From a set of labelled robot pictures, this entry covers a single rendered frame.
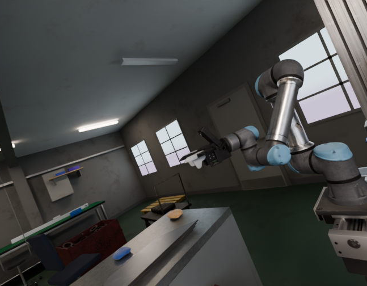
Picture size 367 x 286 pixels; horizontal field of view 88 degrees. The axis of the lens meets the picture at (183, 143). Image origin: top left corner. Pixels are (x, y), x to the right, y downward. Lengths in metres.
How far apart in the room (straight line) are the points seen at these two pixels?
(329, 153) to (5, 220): 7.61
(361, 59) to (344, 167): 0.43
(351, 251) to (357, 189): 0.22
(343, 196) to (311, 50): 2.95
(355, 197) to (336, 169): 0.12
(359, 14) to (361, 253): 0.86
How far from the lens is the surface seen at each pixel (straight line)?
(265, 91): 1.02
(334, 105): 3.68
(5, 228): 7.71
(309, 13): 3.81
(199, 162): 0.75
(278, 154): 0.75
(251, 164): 0.88
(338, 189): 1.00
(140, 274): 1.00
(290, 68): 0.92
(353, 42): 1.08
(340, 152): 0.95
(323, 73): 3.67
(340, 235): 0.94
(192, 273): 1.04
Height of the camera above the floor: 1.50
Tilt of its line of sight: 1 degrees up
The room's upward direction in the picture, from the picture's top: 23 degrees counter-clockwise
